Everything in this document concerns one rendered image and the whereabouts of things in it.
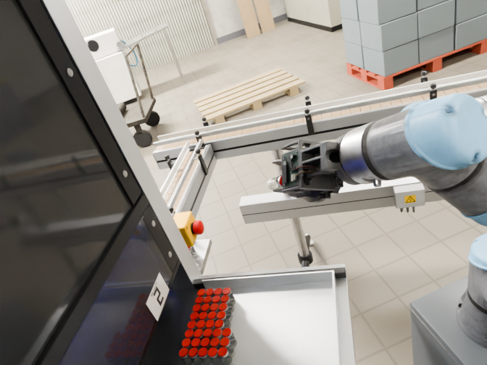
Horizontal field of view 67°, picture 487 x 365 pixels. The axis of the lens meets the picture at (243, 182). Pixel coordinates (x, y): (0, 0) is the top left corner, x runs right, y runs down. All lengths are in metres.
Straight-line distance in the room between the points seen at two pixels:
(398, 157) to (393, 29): 3.54
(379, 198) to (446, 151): 1.40
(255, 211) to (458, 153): 1.50
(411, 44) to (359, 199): 2.55
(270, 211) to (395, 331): 0.78
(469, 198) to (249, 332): 0.59
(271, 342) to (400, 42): 3.48
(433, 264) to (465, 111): 1.78
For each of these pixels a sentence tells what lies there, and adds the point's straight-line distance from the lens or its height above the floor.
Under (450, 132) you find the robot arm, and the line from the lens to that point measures 0.40.
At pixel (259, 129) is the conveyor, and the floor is 0.93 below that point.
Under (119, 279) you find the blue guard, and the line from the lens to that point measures 0.76.
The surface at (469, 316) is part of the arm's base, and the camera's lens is 0.95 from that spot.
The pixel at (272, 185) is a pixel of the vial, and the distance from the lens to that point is 0.70.
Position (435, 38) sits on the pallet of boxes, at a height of 0.33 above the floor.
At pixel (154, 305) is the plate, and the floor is 1.02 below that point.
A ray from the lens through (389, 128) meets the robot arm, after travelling 0.44.
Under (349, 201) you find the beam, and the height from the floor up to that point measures 0.49.
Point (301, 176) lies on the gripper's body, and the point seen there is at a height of 1.31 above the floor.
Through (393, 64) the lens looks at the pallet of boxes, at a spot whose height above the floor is 0.24.
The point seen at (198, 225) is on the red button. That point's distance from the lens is 1.02.
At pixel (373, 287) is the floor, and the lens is 2.07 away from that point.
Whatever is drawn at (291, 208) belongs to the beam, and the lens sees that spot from 1.81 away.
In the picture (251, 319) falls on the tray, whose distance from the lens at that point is 0.93.
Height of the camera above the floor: 1.60
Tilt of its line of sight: 32 degrees down
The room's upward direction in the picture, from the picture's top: 19 degrees counter-clockwise
